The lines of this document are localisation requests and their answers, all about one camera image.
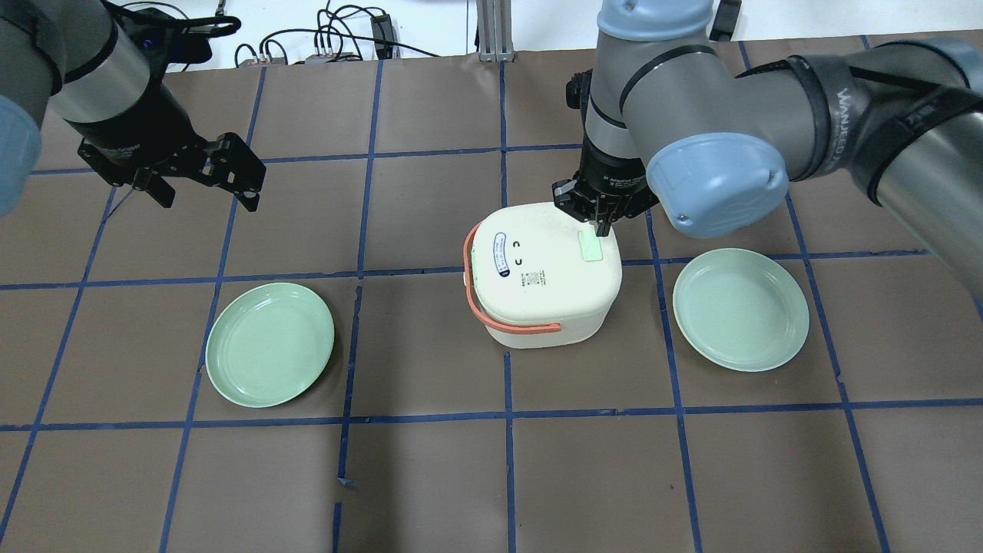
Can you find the light green plate right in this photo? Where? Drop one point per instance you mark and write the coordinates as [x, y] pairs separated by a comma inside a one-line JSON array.
[[741, 310]]

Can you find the aluminium frame post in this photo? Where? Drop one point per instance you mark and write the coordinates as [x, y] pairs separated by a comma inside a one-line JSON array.
[[494, 31]]

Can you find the light green plate left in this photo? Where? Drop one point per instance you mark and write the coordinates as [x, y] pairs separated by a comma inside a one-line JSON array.
[[269, 345]]

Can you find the white rice cooker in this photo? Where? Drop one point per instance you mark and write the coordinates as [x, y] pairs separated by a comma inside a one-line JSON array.
[[537, 278]]

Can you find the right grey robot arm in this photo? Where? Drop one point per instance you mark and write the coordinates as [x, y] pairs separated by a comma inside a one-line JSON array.
[[666, 123]]

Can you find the light green plate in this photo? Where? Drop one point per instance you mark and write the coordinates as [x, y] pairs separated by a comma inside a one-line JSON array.
[[741, 310], [269, 345]]

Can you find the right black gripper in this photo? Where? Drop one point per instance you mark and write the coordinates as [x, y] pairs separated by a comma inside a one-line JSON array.
[[612, 172]]

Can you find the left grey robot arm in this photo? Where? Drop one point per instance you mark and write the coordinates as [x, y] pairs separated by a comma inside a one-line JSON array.
[[100, 67]]

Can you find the black device on wall edge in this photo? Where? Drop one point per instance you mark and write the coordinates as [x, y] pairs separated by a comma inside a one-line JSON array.
[[725, 22]]

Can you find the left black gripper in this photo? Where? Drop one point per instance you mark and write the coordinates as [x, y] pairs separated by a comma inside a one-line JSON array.
[[140, 134]]

